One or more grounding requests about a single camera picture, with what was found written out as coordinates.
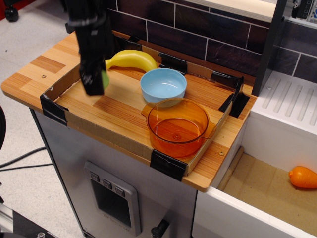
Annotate cardboard fence with black tape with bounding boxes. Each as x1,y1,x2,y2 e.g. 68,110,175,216
45,33,256,191

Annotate green plastic pear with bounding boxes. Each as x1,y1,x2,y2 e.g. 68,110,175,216
101,70,109,89

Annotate black chair caster wheel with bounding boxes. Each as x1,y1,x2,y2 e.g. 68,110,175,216
4,6,19,22

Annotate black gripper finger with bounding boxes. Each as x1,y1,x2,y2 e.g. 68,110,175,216
79,60,105,96
101,59,106,72

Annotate black cable on floor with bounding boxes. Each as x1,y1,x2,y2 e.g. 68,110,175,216
0,146,54,172

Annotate orange transparent plastic pot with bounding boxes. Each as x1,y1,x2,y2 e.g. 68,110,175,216
142,98,216,161

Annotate silver toy dishwasher cabinet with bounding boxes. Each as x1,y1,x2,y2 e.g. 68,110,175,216
32,111,197,238

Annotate black dishwasher door knob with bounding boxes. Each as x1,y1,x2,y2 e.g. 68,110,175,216
151,219,169,238

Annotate yellow plastic banana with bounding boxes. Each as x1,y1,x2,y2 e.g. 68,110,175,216
106,50,158,72

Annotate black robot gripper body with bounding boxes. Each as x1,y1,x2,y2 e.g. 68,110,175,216
65,0,114,64

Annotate dark grey vertical post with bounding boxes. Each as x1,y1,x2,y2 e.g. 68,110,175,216
252,0,287,96

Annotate orange plastic carrot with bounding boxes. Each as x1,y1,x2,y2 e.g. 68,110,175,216
288,166,317,189

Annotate white toy sink unit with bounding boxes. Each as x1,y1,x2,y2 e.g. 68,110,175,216
192,72,317,238

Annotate light blue bowl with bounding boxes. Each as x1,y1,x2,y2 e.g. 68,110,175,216
140,68,187,107

